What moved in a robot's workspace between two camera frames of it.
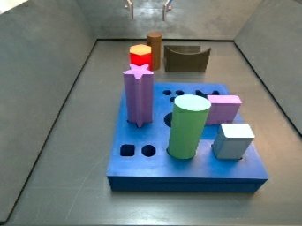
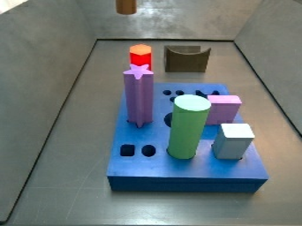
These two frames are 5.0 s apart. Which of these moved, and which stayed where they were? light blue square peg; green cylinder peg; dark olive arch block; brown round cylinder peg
Moved: brown round cylinder peg
Stayed: dark olive arch block; green cylinder peg; light blue square peg
